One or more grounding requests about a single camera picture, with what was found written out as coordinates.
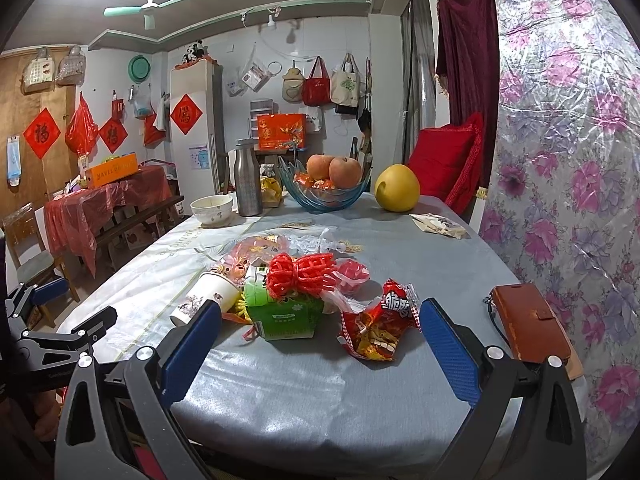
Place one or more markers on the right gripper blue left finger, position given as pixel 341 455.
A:
pixel 183 351

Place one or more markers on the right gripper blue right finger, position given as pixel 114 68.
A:
pixel 454 359

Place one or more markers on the white paper cup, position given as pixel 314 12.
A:
pixel 209 286

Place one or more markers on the red snack bag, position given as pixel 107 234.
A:
pixel 374 334

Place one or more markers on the pink floral plastic bag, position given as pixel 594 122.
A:
pixel 253 250

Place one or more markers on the green box with red bow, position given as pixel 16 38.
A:
pixel 283 297

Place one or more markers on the white tissue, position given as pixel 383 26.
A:
pixel 323 242

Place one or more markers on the brown leather wallet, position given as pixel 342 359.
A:
pixel 532 330

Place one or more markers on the wooden chair grey seat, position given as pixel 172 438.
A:
pixel 30 260

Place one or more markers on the grey white tablecloth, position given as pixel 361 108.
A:
pixel 306 404

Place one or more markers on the white snack packet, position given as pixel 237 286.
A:
pixel 437 224

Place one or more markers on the wooden bench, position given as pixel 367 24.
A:
pixel 129 235

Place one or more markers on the red covered side table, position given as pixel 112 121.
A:
pixel 73 220

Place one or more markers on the white ceramic bowl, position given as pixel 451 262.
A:
pixel 213 211

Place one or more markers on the yellow pomelo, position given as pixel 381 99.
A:
pixel 397 189

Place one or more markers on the floral plastic sheet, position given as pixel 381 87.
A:
pixel 563 200

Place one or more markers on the yellow bag behind thermos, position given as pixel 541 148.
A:
pixel 271 192

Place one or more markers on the red cushion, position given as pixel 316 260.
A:
pixel 448 162

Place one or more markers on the orange long box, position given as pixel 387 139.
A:
pixel 112 170

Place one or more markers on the blue glass fruit bowl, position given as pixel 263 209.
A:
pixel 318 199

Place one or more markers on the steel thermos bottle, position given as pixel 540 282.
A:
pixel 247 179

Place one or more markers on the white refrigerator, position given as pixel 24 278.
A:
pixel 200 157

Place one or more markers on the red fu paper on door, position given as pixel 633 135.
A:
pixel 41 133

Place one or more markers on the red fu paper on fridge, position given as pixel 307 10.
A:
pixel 185 114

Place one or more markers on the red gift box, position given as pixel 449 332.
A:
pixel 281 131

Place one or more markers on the white green tote bag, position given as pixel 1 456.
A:
pixel 345 83

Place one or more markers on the red tote bag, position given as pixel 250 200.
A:
pixel 316 87

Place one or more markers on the ceiling fan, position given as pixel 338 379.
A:
pixel 146 9

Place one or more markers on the red plastic bag on wall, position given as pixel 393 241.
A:
pixel 81 133

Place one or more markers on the green plate on wall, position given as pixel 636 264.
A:
pixel 139 69

